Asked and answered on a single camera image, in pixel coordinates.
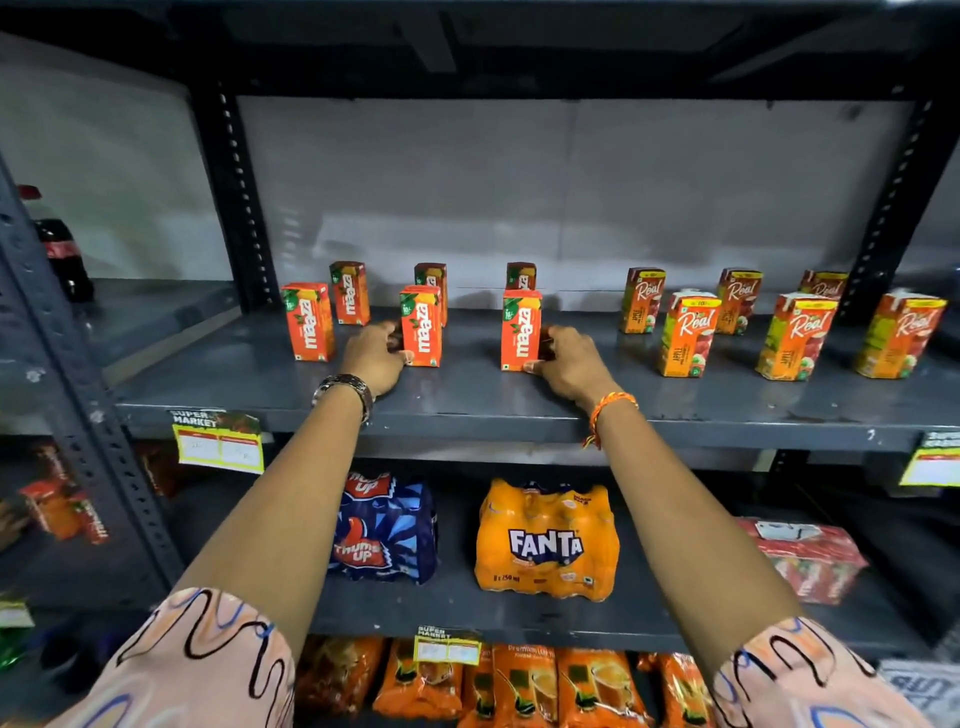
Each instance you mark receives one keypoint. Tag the green packet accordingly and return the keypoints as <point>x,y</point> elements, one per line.
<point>13,634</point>

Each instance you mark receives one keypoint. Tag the group of mixed fruit cartons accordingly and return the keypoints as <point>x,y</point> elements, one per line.
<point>795,337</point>

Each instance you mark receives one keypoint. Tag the person's right forearm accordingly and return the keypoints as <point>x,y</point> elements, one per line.
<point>675,525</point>

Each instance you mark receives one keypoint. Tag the red orange snack packet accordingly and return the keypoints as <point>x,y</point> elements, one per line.
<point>91,519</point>
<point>51,510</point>

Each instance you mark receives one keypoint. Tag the row of orange drink packets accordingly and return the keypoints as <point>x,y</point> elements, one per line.
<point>525,686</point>

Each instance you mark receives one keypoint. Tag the person's right hand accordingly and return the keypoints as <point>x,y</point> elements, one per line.
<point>577,371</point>

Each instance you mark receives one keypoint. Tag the group of orange mango cartons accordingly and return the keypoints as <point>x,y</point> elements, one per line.
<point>309,322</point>

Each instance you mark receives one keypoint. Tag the red wrapped drink pack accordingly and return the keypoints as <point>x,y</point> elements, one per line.
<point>814,559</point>

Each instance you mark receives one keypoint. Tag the yellow shelf price tag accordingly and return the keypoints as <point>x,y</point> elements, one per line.
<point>934,461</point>
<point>448,646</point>
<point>219,444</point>

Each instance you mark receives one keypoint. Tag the person's left fingers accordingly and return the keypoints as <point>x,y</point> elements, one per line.
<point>391,337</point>

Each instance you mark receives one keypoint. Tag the orange soda bottle pack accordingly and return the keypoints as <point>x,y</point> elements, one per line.
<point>547,540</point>

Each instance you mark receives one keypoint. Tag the grey white printed packet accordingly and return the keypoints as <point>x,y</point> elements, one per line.
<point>926,686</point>

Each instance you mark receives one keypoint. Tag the blue wrapped cola bottle pack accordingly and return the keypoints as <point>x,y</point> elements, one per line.
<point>386,529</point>

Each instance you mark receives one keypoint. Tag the person's right thumb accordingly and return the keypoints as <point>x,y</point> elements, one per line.
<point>537,366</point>

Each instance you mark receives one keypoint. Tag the dark cola bottle red cap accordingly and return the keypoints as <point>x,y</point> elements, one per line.
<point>64,255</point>

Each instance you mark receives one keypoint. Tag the peach patterned left sleeve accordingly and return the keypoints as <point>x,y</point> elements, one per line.
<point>195,667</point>

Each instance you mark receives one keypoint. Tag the grey side shelf rack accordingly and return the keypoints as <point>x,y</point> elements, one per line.
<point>150,315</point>

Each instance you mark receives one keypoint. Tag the peach patterned sleeve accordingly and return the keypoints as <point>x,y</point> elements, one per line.
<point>810,682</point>
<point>195,667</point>

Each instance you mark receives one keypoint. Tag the orange mango juice carton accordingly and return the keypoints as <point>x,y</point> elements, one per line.
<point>422,330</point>
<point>520,330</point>

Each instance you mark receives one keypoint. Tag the peach patterned right sleeve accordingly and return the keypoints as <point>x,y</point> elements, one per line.
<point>810,682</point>

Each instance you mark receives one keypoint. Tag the dark grey metal shelf rack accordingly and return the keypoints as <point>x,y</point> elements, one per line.
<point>465,397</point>

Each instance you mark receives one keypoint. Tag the person's left forearm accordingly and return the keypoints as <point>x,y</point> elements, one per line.
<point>285,510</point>

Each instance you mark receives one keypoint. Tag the person's left hand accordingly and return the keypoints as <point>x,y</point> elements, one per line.
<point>367,360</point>

